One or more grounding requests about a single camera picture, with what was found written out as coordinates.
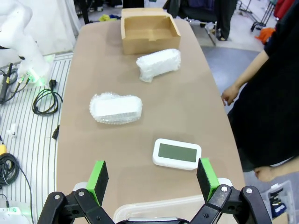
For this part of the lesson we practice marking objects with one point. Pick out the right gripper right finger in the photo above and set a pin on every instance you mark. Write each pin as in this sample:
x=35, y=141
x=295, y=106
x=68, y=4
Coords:
x=206, y=182

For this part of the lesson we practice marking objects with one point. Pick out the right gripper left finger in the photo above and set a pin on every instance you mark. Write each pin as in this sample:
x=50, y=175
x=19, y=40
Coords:
x=97, y=184

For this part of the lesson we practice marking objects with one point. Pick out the white digital clock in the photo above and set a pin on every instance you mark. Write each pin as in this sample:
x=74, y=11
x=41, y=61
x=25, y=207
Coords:
x=177, y=151

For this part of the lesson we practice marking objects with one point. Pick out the bubble-wrapped clock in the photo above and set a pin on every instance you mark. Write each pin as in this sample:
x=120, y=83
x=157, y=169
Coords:
x=158, y=63
x=114, y=108

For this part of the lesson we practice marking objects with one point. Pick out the person's right forearm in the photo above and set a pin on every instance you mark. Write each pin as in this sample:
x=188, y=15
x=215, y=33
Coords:
x=252, y=70

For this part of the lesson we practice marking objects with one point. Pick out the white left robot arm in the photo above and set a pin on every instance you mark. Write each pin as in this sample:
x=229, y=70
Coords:
x=25, y=53

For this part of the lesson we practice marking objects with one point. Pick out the person's left forearm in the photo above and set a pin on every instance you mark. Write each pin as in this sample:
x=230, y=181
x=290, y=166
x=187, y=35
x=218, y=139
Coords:
x=289, y=171

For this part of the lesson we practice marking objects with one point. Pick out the person's left hand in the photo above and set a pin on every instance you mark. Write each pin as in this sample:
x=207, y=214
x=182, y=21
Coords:
x=266, y=173

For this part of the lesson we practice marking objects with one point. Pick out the person's right hand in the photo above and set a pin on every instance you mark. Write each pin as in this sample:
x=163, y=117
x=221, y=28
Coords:
x=231, y=94

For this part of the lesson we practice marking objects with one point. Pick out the clear plastic container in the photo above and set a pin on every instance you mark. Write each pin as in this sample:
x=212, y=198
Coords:
x=151, y=207

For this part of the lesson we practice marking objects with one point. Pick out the clear tool storage box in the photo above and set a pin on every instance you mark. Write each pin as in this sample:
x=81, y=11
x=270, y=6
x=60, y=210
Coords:
x=280, y=200

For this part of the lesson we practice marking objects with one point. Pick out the white green-lit control box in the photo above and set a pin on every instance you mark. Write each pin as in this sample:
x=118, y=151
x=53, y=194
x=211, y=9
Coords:
x=11, y=213

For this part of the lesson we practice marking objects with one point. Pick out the person in black dress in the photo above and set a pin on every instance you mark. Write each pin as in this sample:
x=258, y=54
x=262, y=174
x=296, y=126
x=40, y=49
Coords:
x=268, y=105

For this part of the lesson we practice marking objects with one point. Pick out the small white plastic object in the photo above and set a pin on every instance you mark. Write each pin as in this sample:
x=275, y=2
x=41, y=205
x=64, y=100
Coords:
x=12, y=130

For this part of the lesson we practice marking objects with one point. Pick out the yellow handheld button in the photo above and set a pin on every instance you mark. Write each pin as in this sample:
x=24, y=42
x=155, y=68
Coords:
x=2, y=148

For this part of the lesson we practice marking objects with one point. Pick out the brown cardboard box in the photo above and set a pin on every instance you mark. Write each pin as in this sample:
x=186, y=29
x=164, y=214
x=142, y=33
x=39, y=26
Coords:
x=151, y=44

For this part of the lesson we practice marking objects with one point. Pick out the orange cloth pile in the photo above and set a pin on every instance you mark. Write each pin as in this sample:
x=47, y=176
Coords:
x=266, y=35

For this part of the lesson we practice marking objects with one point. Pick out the bystander in black trousers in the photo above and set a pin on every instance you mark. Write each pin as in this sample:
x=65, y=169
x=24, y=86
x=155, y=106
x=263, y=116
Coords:
x=225, y=18

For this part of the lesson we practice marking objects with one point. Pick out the black clothes rack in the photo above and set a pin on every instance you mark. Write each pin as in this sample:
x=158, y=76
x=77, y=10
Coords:
x=256, y=23

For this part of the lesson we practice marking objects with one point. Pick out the yellow-green cloth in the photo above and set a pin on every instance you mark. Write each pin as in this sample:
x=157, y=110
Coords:
x=105, y=17

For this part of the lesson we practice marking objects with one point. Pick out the black office chair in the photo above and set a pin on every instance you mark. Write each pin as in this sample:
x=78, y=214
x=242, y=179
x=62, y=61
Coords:
x=198, y=11

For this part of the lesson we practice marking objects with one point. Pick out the red hanging garment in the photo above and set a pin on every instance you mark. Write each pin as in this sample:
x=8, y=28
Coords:
x=280, y=9

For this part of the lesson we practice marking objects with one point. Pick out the slotted aluminium base plate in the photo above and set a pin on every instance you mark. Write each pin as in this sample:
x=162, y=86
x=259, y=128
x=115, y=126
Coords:
x=35, y=151

